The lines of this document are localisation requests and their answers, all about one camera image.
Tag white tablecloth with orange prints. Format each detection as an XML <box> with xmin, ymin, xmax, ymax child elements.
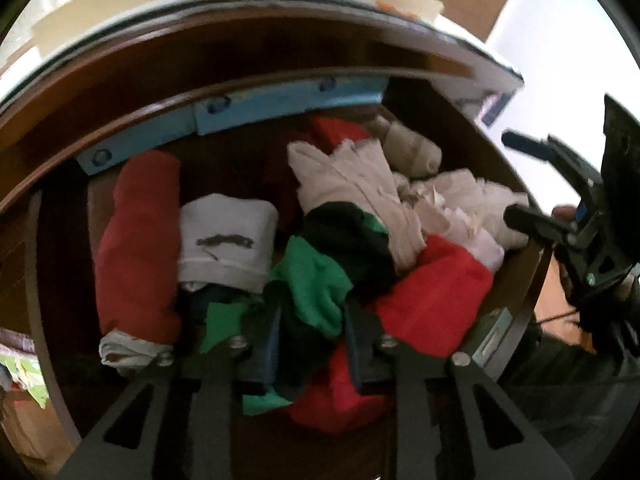
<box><xmin>0</xmin><ymin>0</ymin><xmax>524</xmax><ymax>111</ymax></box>

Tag green and black striped sock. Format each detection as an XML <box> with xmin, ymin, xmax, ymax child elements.
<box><xmin>200</xmin><ymin>202</ymin><xmax>398</xmax><ymax>416</ymax></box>

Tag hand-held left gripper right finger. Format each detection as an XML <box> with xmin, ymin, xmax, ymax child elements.
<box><xmin>344</xmin><ymin>300</ymin><xmax>573</xmax><ymax>480</ymax></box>

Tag wooden drawer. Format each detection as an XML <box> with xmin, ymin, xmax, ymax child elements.
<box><xmin>0</xmin><ymin>67</ymin><xmax>547</xmax><ymax>480</ymax></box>

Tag colourful stack of papers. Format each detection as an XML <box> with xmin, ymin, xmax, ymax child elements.
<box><xmin>0</xmin><ymin>329</ymin><xmax>52</xmax><ymax>411</ymax></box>

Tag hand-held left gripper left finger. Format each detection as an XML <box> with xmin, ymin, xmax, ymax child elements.
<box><xmin>60</xmin><ymin>304</ymin><xmax>285</xmax><ymax>480</ymax></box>

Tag beige sock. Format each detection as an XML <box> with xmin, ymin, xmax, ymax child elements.
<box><xmin>287</xmin><ymin>137</ymin><xmax>427</xmax><ymax>269</ymax></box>
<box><xmin>382</xmin><ymin>119</ymin><xmax>444</xmax><ymax>178</ymax></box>

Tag person's dark trousers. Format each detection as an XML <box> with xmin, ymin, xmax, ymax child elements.
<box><xmin>495</xmin><ymin>325</ymin><xmax>640</xmax><ymax>466</ymax></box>

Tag dark red sock grey cuff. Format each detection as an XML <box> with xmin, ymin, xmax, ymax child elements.
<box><xmin>95</xmin><ymin>151</ymin><xmax>184</xmax><ymax>377</ymax></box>

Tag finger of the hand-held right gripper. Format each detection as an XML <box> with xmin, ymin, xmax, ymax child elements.
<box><xmin>501</xmin><ymin>129</ymin><xmax>602</xmax><ymax>197</ymax></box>
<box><xmin>503</xmin><ymin>204</ymin><xmax>595</xmax><ymax>253</ymax></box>

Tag red underwear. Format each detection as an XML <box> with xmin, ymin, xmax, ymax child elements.
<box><xmin>287</xmin><ymin>344</ymin><xmax>397</xmax><ymax>434</ymax></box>
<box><xmin>309</xmin><ymin>116</ymin><xmax>372</xmax><ymax>153</ymax></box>
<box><xmin>372</xmin><ymin>234</ymin><xmax>494</xmax><ymax>359</ymax></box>

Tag metal drawer lock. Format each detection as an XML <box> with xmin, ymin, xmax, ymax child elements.
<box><xmin>471</xmin><ymin>309</ymin><xmax>517</xmax><ymax>369</ymax></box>

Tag white sock with dark mark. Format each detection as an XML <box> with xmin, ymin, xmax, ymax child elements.
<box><xmin>177</xmin><ymin>195</ymin><xmax>280</xmax><ymax>294</ymax></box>

